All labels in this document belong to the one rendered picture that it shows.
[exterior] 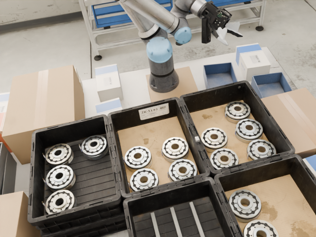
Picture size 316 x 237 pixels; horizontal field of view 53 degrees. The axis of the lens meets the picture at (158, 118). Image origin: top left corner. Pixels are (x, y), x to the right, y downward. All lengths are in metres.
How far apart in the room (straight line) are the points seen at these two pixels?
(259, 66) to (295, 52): 1.54
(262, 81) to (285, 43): 1.63
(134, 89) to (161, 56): 0.35
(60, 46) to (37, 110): 2.18
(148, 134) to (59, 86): 0.50
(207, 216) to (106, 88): 0.84
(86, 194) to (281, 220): 0.67
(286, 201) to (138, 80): 1.01
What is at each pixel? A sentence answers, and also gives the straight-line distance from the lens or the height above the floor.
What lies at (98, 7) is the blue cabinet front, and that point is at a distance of 2.98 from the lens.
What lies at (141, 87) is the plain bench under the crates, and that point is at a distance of 1.72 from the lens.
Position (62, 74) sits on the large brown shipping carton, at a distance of 1.61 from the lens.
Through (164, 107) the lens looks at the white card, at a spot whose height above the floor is 0.90.
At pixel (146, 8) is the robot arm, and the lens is 1.33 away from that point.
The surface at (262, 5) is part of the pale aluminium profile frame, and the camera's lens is 3.35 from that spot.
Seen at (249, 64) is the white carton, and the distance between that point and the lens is 1.70.
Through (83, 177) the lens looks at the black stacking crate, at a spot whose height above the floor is 0.83.
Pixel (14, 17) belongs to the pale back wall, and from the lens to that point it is 4.11.
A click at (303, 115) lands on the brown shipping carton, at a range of 1.38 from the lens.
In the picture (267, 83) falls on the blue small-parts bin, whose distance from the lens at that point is 1.73.
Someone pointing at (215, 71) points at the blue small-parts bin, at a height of 0.72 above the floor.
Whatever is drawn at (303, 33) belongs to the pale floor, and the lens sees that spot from 3.50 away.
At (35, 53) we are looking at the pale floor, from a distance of 3.64.
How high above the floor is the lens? 1.82
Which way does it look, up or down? 47 degrees down
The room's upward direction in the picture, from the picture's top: 8 degrees counter-clockwise
